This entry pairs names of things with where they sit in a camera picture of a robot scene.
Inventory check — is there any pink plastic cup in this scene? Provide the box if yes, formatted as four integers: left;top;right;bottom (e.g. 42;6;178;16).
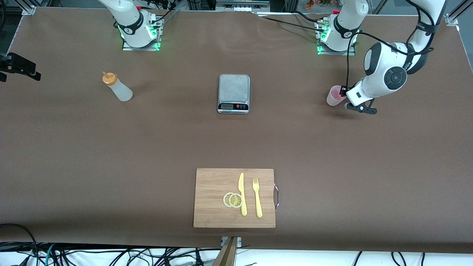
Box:
326;85;348;107

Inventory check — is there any translucent sauce bottle orange cap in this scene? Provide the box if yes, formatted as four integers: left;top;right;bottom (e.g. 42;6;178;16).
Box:
102;71;133;102

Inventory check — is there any silver digital kitchen scale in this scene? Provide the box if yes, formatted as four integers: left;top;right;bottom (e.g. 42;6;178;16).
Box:
217;74;251;114

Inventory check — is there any grey power strip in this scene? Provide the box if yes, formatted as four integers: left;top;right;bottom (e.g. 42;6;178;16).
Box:
215;0;271;12

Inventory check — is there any yellow plastic fork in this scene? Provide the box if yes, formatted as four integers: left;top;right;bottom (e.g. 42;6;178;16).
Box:
252;177;263;218

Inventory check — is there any yellow plastic knife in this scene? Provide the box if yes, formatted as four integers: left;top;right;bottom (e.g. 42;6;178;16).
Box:
238;173;247;216

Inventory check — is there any bamboo cutting board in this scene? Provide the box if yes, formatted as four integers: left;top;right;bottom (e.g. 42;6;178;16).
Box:
193;168;276;228

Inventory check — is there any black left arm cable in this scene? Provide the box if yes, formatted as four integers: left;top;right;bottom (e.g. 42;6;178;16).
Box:
346;0;435;89

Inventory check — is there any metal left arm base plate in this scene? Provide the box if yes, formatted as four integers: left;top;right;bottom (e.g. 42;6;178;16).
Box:
316;20;356;56

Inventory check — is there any aluminium frame corner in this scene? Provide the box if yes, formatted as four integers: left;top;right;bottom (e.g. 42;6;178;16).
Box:
445;0;470;25
20;0;37;16

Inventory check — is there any black cable on table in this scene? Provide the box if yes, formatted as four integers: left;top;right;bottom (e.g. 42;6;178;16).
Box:
255;10;326;32

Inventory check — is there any black base cable bundle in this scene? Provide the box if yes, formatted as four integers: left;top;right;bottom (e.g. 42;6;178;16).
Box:
146;0;180;28

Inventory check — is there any black floor cable loop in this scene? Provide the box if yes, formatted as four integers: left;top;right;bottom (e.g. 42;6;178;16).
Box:
0;223;39;266

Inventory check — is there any teal floor cable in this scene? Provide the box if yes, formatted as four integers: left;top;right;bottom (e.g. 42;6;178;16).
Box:
33;243;56;266

